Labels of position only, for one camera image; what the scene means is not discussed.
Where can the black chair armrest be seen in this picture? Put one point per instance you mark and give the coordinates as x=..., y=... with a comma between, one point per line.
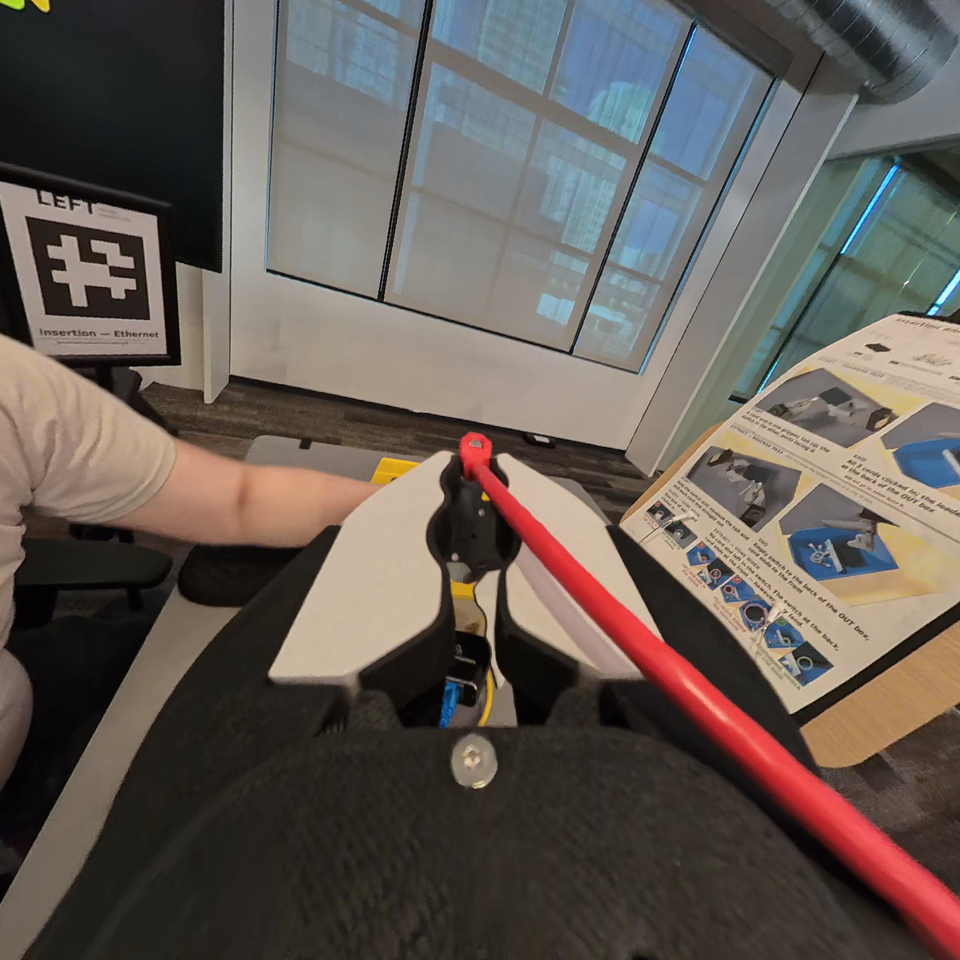
x=90, y=566

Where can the framed marker sign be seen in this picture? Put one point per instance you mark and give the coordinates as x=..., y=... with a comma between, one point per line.
x=90, y=270

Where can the black ethernet splitter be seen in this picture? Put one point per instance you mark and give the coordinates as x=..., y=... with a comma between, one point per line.
x=469, y=660

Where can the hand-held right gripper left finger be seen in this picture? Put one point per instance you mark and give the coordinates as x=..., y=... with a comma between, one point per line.
x=360, y=592

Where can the beige shirt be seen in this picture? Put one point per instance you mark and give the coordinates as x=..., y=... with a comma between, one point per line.
x=67, y=442

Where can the green tinted glass window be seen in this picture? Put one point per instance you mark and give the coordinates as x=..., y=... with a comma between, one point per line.
x=862, y=285

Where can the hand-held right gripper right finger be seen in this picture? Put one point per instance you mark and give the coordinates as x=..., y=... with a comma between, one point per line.
x=555, y=525

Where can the silver air duct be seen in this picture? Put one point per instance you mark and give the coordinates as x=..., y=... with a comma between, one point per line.
x=877, y=45

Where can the black wall panel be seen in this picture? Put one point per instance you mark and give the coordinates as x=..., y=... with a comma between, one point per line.
x=112, y=112

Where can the printed instruction sheet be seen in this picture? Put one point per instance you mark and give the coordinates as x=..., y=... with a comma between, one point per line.
x=825, y=510

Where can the small black floor box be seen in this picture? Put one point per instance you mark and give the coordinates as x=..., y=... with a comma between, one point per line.
x=540, y=440

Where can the yellow plastic bin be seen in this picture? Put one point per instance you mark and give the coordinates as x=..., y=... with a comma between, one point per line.
x=394, y=471

